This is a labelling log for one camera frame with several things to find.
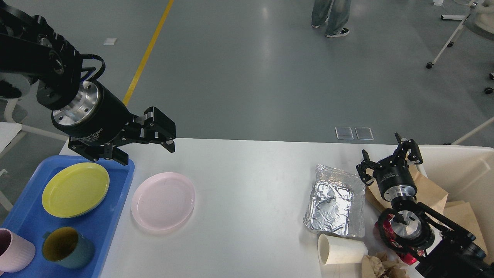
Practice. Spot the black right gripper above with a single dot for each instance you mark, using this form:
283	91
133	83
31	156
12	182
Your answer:
395	181

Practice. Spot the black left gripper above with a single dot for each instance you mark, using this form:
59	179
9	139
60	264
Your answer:
95	117

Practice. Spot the pink plate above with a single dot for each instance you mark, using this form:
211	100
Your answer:
163	202

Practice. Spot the green mug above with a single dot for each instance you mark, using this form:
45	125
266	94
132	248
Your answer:
68	248

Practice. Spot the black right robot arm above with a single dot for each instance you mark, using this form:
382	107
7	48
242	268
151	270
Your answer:
443	248

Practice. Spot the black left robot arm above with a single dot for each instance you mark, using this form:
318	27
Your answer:
31	48

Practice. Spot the yellow plate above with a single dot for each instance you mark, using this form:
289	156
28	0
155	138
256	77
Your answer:
76	190

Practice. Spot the crumpled aluminium foil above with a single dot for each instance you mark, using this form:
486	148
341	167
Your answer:
336	203

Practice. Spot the white waste bin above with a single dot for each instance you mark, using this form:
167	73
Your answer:
467	174

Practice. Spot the brown paper bag in bin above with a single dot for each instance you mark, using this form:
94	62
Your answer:
461	213

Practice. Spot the blue plastic tray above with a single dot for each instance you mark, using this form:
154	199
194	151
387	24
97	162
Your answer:
30	220

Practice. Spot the red crushed can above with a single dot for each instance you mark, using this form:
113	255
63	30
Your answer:
405	255

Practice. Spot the crumpled brown paper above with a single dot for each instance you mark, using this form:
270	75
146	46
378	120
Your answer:
380	266

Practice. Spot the white paper cup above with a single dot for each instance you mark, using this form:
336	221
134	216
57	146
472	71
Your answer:
337	250

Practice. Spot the white side table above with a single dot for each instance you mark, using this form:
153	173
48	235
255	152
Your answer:
9	136

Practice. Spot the white office chair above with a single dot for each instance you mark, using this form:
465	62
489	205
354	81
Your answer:
9	118

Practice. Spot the person in jeans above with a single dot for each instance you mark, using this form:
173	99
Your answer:
334	13

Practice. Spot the pink ribbed cup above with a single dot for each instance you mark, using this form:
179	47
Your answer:
15	252

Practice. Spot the white wheeled stand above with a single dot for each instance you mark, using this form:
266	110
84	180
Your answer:
478	20

